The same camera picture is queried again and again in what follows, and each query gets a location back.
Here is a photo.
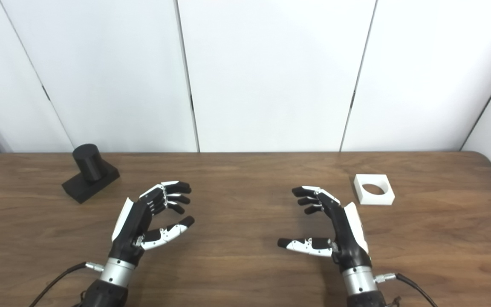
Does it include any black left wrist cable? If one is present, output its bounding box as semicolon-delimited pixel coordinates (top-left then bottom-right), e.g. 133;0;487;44
28;262;104;307

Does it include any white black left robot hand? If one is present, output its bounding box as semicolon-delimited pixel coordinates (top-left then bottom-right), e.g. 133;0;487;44
109;181;195;263

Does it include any white square piece with hole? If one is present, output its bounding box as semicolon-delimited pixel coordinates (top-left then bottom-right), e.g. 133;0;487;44
353;174;395;206

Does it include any black peg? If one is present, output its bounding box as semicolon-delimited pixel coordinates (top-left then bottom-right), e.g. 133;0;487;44
61;144;121;204

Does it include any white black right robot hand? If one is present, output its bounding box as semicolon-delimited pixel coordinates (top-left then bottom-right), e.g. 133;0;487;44
277;186;373;270

